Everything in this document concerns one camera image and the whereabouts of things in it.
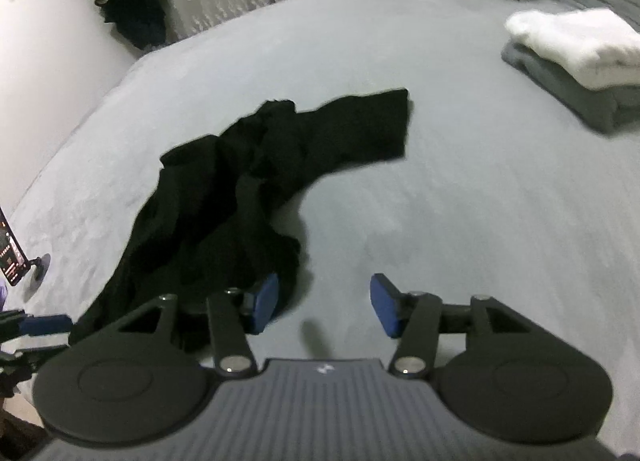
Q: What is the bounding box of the grey folded garment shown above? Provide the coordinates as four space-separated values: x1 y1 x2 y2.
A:
501 42 639 135

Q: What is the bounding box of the smartphone on stand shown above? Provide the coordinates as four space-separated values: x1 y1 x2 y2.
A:
0 210 30 287

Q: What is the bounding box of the round phone stand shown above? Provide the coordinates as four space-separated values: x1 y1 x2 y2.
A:
23 253 51 302

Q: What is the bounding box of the black t-shirt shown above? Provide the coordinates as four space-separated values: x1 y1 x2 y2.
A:
70 88 410 344

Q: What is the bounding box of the grey bed sheet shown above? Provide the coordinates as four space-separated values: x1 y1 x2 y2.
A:
9 0 639 453

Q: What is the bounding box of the white folded garment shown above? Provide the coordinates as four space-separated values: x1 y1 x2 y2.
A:
504 8 639 90

